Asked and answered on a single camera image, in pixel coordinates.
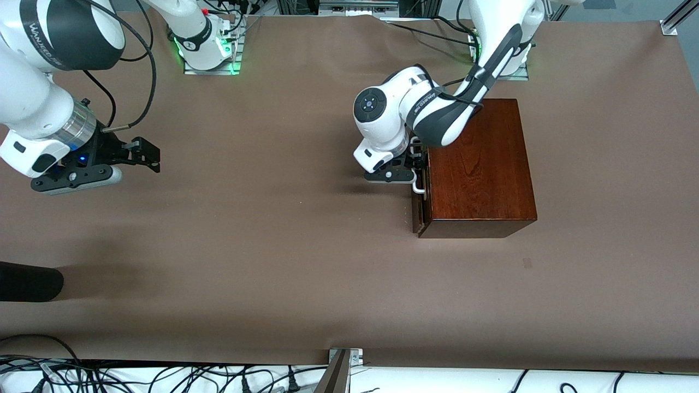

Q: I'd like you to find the dark brown wooden cabinet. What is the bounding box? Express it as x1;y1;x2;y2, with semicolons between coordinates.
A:
418;98;537;239

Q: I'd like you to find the dark equipment rack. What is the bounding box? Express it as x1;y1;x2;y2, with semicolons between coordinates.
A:
276;0;437;18

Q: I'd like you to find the black cylinder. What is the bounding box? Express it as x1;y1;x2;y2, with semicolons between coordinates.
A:
0;261;64;302

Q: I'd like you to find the brown table cover sheet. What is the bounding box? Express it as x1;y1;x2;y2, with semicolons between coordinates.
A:
0;15;699;374

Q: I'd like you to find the grey metal beam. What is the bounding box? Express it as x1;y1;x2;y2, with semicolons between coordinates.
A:
316;349;350;393

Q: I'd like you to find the short black arm cable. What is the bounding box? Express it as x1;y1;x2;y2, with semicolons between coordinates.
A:
82;70;116;127

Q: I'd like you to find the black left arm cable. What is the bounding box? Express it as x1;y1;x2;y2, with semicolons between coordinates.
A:
416;64;485;108

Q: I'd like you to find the long black arm cable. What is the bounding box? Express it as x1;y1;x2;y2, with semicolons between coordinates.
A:
82;0;157;132

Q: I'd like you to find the black base cable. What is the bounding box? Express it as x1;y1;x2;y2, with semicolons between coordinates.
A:
434;15;477;34
385;22;477;42

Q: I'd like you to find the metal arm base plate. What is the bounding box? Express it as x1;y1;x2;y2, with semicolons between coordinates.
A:
183;15;242;76
472;25;530;81

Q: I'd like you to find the black looped cable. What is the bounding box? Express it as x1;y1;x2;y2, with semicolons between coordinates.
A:
0;334;82;393

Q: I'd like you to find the small metal bracket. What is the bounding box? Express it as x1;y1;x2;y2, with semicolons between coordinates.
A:
328;348;363;365

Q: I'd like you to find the aluminium frame profile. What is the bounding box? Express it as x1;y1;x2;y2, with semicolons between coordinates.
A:
660;0;699;37

